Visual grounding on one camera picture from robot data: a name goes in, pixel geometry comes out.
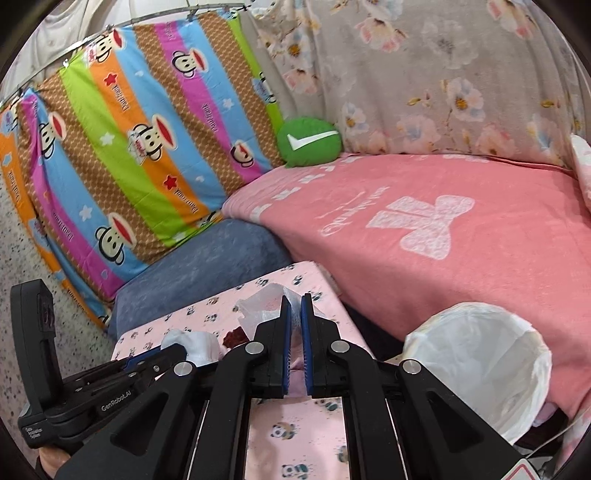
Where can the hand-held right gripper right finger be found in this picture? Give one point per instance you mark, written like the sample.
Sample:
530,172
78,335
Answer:
306,332

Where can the pink blanket with bow print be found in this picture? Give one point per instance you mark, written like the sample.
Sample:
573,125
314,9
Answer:
461,277

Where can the bin with white liner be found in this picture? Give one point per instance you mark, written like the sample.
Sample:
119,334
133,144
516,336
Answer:
485,360

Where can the green round cushion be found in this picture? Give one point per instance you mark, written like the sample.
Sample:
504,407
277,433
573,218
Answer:
309,152

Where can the clear plastic bag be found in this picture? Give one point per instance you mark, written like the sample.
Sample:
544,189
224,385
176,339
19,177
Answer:
258,309

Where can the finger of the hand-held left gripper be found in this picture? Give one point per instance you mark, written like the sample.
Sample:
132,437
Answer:
159,354

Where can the striped monkey print sheet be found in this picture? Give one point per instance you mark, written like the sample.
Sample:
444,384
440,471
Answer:
138,138

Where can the pink floral pillow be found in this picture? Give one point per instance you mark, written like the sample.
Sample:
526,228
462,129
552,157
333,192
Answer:
582,161

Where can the dark red scrunchie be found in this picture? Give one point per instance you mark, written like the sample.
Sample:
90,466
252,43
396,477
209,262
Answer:
235,339

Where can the white card with red edge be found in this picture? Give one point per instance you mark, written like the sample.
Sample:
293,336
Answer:
519,470

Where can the grey floral blanket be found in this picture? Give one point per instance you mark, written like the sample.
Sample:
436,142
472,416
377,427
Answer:
415,69

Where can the blue cushion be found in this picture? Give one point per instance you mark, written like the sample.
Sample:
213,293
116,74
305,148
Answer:
207,263

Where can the white curtain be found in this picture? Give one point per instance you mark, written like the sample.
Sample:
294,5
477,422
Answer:
69,27

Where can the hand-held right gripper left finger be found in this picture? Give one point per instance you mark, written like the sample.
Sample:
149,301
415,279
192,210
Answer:
285,332

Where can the pink panda print tablecloth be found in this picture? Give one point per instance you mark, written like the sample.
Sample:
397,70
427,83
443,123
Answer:
295,438

